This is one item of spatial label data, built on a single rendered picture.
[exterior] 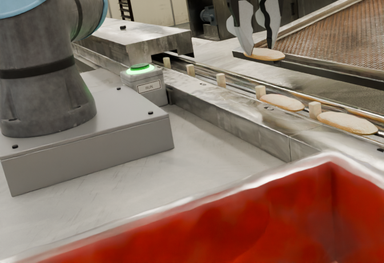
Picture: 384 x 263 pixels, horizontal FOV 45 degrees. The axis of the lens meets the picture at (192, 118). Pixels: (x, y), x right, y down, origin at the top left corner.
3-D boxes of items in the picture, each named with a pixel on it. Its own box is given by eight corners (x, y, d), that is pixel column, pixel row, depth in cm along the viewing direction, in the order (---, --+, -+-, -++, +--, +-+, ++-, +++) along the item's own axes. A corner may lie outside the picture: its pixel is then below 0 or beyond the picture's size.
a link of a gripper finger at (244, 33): (236, 52, 80) (236, -3, 78) (255, 56, 75) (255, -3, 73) (220, 54, 79) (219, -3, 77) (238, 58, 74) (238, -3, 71)
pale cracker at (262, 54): (238, 55, 80) (237, 48, 80) (256, 50, 81) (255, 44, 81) (271, 62, 71) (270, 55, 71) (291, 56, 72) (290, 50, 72)
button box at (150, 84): (127, 121, 99) (116, 71, 95) (161, 111, 102) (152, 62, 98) (140, 131, 92) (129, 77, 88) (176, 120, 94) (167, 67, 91)
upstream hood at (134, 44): (50, 36, 224) (46, 18, 221) (86, 28, 230) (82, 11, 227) (131, 74, 114) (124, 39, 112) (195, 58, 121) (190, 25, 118)
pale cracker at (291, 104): (254, 100, 78) (253, 94, 77) (272, 95, 79) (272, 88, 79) (290, 114, 69) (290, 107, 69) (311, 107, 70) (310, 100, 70)
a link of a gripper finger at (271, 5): (268, 40, 83) (255, -10, 79) (288, 44, 77) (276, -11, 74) (254, 47, 82) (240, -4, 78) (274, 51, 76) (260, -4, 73)
